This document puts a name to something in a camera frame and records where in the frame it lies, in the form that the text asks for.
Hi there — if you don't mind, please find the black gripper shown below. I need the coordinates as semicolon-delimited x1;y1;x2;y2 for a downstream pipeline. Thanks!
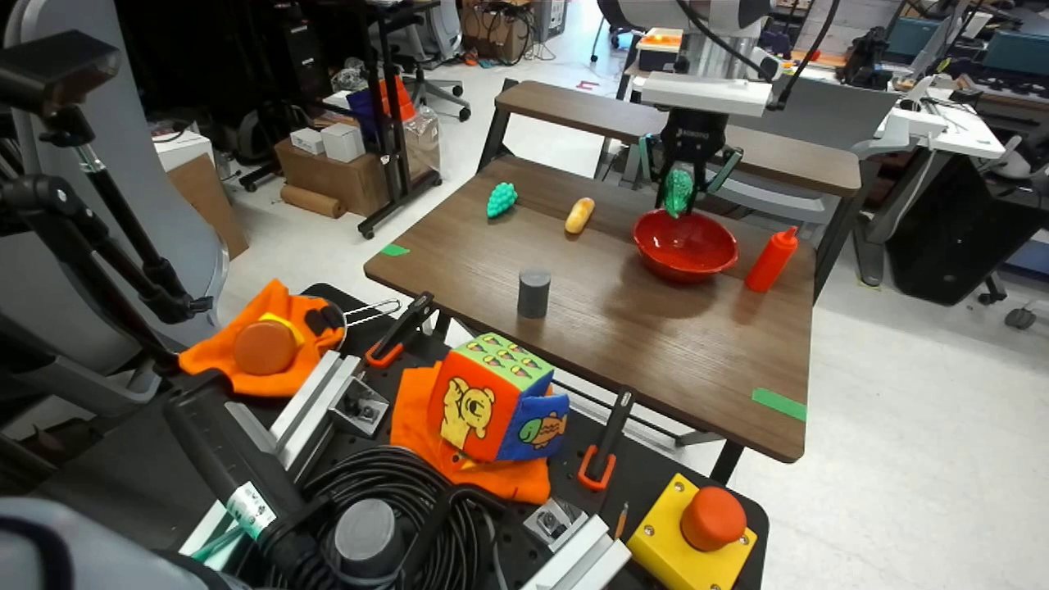
653;107;746;211

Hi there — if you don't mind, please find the green object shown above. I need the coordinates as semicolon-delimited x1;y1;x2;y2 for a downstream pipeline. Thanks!
662;167;697;216

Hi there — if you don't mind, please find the red bowl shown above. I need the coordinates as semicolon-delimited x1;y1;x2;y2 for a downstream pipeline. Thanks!
633;211;739;284

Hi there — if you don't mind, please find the red ketchup bottle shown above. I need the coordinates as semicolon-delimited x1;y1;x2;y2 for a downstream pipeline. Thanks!
746;229;799;292

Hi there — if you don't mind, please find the yellow corn toy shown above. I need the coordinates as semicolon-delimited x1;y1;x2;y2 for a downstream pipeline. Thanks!
564;198;598;235

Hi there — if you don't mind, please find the teal bumpy toy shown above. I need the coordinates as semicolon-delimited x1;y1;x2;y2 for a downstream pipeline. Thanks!
485;180;517;218

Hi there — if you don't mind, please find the grey cylinder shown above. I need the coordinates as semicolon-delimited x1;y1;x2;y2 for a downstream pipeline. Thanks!
517;270;550;317

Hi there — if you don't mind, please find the green tape marker front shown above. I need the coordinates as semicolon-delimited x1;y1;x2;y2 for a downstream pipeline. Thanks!
752;387;808;424

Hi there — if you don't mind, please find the green tape marker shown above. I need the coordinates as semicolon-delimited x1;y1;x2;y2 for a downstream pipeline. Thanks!
382;241;411;259
752;387;808;424

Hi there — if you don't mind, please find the green tape marker back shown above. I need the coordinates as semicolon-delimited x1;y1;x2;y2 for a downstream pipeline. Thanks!
382;241;411;259

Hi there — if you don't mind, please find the colourful plush cube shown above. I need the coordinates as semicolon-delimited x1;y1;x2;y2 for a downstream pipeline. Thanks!
429;330;570;461

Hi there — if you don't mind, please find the cardboard box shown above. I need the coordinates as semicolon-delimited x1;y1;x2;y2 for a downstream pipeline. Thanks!
276;107;441;216

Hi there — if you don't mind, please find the yellow box red button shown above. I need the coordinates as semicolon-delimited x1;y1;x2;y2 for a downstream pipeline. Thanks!
630;473;761;590

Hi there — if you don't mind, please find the orange cloth under cube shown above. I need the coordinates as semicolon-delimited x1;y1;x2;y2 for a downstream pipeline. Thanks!
392;368;553;504

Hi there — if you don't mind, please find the orange cloth left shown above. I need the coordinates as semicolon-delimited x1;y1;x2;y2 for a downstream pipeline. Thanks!
176;281;348;395

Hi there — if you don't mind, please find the orange handled clamp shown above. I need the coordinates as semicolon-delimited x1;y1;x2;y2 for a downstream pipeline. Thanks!
364;292;434;369
577;392;633;490

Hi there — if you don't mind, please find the black cable bundle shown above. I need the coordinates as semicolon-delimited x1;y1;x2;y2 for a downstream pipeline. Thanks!
255;439;517;590

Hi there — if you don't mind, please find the black camera tripod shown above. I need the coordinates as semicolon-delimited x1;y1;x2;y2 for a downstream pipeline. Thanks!
0;28;214;377

